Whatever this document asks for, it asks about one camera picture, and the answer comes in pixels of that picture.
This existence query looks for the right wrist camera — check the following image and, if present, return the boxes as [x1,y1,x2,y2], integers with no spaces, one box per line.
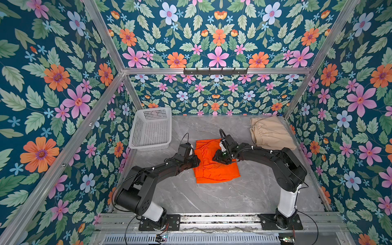
[219,129,238,152]

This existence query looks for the orange shorts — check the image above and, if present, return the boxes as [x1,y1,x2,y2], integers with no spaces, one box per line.
[193,139,241,184]

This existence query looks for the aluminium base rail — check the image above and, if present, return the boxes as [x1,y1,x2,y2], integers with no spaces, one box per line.
[97,212,349,232]

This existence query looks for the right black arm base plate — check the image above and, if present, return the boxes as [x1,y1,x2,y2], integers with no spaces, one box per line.
[257,213,304,230]

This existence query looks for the beige drawstring shorts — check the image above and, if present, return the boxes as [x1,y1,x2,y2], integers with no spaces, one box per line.
[250,116,297,150]

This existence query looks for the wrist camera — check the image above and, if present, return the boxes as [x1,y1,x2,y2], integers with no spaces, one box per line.
[219,129,238,152]
[178,143,194,158]

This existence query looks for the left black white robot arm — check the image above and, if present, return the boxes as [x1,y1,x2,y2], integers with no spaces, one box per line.
[113,154,200,223]

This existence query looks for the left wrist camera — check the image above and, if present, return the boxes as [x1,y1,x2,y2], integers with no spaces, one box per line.
[178,143,194,158]

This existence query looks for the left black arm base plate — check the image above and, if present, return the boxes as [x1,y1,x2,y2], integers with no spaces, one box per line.
[138,214,181,231]

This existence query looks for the white vented cable duct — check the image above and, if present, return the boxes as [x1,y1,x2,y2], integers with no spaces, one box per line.
[102,233,281,245]

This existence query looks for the black hook rail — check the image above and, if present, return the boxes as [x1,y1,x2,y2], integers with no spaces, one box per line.
[183,67,248,76]

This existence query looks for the white perforated plastic basket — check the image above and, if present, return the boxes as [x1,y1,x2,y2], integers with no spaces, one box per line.
[129,107,172,151]

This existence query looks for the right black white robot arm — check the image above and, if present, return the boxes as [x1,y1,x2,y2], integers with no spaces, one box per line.
[213,143,307,230]

